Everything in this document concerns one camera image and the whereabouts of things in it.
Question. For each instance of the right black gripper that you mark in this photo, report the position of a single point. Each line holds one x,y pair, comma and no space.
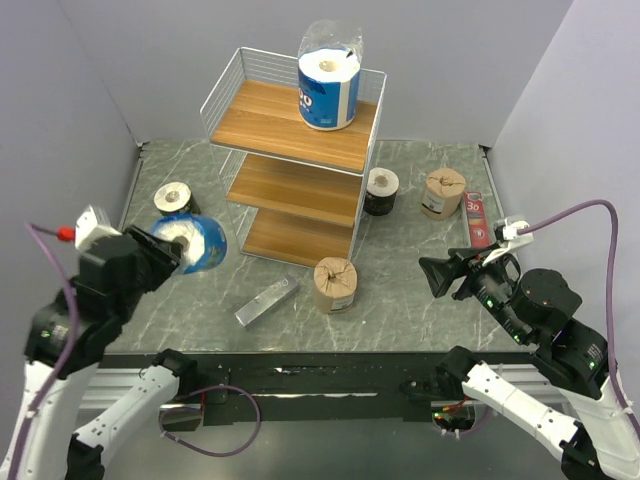
438,270

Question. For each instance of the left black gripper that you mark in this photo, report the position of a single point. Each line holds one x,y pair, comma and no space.
164,255

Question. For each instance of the blue paper towel roll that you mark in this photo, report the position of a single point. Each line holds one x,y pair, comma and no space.
329,65
208,244

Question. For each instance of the black paper towel roll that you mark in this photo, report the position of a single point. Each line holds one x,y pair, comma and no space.
381,190
175,198

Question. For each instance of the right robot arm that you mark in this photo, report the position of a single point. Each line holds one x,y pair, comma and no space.
537,308

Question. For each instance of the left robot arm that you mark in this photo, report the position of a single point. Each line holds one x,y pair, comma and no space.
66,344

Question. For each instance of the red toothpaste box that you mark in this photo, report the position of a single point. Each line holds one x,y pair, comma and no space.
475,219

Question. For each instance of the brown paper roll back right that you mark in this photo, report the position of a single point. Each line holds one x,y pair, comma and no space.
442,194

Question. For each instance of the brown paper roll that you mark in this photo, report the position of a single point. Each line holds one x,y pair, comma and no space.
442,194
335,281

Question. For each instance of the brown paper roll front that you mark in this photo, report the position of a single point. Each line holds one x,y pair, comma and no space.
335,281

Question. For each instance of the silver toothpaste box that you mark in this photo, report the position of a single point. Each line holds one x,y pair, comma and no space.
268,299

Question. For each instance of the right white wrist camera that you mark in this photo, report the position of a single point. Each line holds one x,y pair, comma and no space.
508,238

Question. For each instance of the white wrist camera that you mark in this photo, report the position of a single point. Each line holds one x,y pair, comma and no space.
92,225
508,238

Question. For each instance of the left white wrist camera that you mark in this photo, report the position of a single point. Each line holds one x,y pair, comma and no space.
92,225

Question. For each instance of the white wire wooden shelf rack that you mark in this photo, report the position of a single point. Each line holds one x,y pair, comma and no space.
295,194

